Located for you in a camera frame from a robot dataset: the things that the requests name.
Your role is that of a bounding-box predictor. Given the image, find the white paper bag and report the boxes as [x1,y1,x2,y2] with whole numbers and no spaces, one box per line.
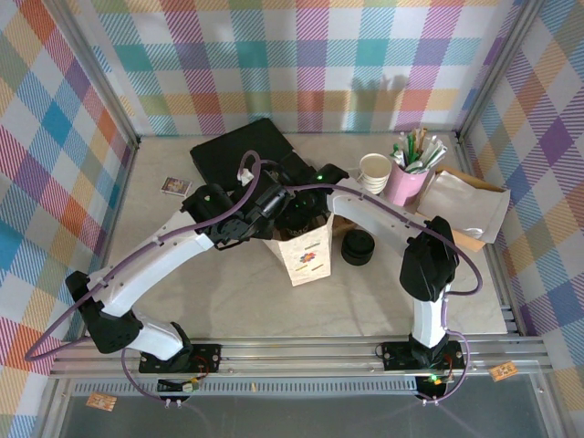
[262,212,337,288]

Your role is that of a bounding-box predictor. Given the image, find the small sticker card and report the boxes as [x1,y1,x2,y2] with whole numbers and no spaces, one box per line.
[160,176,193,198]

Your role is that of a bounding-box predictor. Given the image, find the black flat device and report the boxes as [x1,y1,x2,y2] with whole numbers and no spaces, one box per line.
[189,118,302,188]

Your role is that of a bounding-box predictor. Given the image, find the stack of black lids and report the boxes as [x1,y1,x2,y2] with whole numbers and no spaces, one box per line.
[339,229,376,268]

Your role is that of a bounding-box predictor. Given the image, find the stack of paper cups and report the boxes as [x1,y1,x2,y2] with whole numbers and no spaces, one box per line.
[356,152,393,196]

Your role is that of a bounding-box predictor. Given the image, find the pink cup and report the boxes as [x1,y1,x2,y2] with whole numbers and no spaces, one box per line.
[382,160,437,207]

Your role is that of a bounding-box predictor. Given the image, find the green striped straw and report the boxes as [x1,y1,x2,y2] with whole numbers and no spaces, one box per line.
[390,143,410,171]

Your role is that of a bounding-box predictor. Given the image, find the white wrapped straw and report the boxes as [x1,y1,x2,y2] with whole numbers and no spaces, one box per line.
[417,135,442,171]
[422,143,449,173]

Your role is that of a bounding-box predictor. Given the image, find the small circuit board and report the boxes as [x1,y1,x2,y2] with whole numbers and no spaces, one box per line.
[157,377,203,394]
[417,373,451,396]

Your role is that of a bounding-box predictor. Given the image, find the orange paper tag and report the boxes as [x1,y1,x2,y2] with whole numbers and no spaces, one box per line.
[488,364,517,383]
[86,392,118,412]

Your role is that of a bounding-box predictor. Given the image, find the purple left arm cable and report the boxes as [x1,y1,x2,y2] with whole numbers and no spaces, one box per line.
[23,151,264,405]

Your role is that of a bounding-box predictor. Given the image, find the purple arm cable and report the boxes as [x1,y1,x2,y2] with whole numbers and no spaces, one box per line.
[23,151,264,405]
[273,180,485,406]

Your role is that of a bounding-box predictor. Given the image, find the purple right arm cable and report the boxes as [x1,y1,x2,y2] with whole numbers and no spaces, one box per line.
[273,180,485,406]

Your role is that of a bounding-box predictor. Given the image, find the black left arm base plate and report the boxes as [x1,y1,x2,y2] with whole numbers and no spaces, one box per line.
[138,342,224,374]

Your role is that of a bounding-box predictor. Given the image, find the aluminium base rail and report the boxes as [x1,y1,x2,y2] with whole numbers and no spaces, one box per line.
[47,337,551,380]

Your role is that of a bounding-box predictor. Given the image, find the aluminium frame post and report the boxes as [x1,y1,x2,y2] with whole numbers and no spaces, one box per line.
[45,0,141,150]
[455,0,547,145]

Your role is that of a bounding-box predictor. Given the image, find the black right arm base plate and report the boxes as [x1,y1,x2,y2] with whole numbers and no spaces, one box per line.
[381,341,466,371]

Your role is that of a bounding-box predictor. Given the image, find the slotted metal duct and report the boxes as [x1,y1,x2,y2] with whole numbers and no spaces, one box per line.
[72,381,421,398]

